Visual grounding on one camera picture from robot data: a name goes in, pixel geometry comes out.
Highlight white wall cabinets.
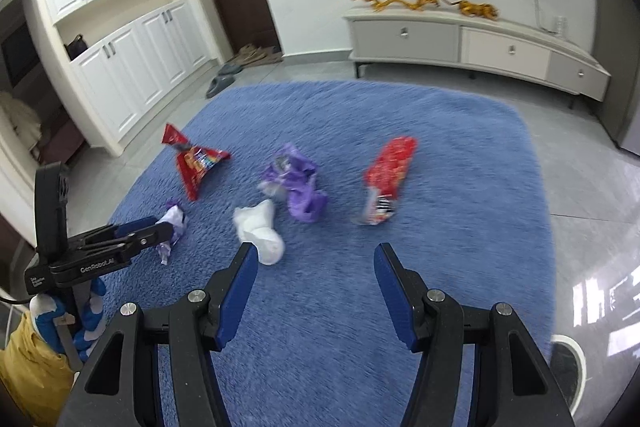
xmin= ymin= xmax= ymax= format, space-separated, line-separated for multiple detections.
xmin=25 ymin=0 xmax=221 ymax=156

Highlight red foil wrapper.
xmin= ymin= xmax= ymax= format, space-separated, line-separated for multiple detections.
xmin=352 ymin=135 xmax=418 ymax=227

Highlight red snack chip bag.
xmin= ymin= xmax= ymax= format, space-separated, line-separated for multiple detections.
xmin=162 ymin=124 xmax=231 ymax=202

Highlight yellow sleeve forearm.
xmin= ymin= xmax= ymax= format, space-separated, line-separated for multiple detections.
xmin=1 ymin=313 xmax=74 ymax=426

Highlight white router on cabinet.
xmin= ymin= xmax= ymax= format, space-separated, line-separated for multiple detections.
xmin=552 ymin=15 xmax=567 ymax=39

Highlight white-rimmed trash bin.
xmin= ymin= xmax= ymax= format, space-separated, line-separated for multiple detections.
xmin=549 ymin=335 xmax=587 ymax=416

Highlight purple plastic bag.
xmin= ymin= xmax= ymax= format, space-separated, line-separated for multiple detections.
xmin=258 ymin=143 xmax=329 ymax=225

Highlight blue white gloved hand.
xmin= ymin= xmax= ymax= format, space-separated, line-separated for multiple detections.
xmin=28 ymin=275 xmax=109 ymax=356

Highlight small purple wrapper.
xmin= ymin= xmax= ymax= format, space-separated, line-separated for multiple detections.
xmin=155 ymin=202 xmax=188 ymax=265

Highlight golden dragon figurine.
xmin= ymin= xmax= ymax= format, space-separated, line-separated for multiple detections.
xmin=352 ymin=0 xmax=450 ymax=12

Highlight blue shaggy rug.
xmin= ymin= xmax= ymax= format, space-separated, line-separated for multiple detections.
xmin=104 ymin=81 xmax=555 ymax=426

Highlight brown door mat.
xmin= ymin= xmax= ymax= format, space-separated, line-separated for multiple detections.
xmin=230 ymin=44 xmax=282 ymax=68

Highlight white plastic bag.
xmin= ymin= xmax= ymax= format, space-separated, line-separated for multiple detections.
xmin=232 ymin=199 xmax=285 ymax=265

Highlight golden tiger figurine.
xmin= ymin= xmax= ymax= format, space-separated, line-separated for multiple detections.
xmin=454 ymin=0 xmax=499 ymax=20

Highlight white grey TV cabinet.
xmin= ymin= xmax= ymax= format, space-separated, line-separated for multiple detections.
xmin=344 ymin=9 xmax=611 ymax=102

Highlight grey double-door refrigerator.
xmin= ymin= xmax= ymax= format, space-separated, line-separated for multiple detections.
xmin=593 ymin=0 xmax=639 ymax=155

